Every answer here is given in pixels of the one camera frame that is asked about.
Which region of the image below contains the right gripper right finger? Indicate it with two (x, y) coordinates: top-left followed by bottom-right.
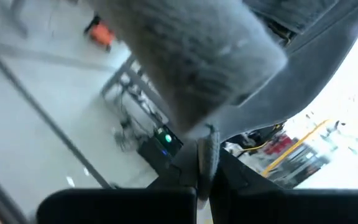
(210, 149), (358, 224)

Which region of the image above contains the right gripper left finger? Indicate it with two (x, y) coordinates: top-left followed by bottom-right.
(37, 139), (198, 224)

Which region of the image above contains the grey baseball cap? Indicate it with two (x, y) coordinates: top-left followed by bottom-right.
(85, 0), (358, 203)

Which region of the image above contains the red storage rack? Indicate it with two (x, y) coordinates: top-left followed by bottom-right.
(264, 133), (295, 156)

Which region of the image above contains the black computer box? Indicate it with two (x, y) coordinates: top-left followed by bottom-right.
(137, 124), (185, 175)

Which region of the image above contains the grey metal rack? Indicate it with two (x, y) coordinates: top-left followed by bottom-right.
(99, 54), (170, 125)

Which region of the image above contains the orange floor machine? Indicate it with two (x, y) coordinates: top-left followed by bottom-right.
(84, 14), (117, 52)

